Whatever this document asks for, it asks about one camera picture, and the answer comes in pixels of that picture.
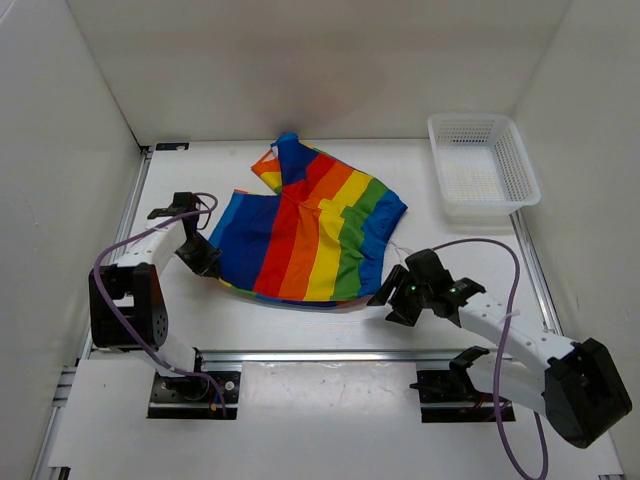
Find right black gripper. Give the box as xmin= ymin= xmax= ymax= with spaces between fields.
xmin=367 ymin=263 xmax=431 ymax=326

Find rainbow striped shorts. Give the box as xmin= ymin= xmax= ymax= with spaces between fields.
xmin=209 ymin=133 xmax=407 ymax=307

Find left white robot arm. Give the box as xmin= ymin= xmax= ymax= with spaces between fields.
xmin=89 ymin=217 xmax=221 ymax=400

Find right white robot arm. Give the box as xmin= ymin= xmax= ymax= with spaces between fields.
xmin=368 ymin=249 xmax=632 ymax=448

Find blue label sticker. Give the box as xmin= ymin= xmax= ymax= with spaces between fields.
xmin=155 ymin=142 xmax=190 ymax=151

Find white plastic basket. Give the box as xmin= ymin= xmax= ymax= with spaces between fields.
xmin=427 ymin=113 xmax=541 ymax=219

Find silver aluminium rail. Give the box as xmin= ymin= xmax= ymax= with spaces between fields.
xmin=89 ymin=349 xmax=566 ymax=365

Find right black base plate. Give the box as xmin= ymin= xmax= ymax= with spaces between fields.
xmin=409 ymin=361 xmax=496 ymax=424

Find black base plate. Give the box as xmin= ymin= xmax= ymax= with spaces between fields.
xmin=147 ymin=363 xmax=242 ymax=421
xmin=409 ymin=361 xmax=496 ymax=424

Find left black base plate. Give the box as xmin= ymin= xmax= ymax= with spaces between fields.
xmin=147 ymin=363 xmax=242 ymax=421

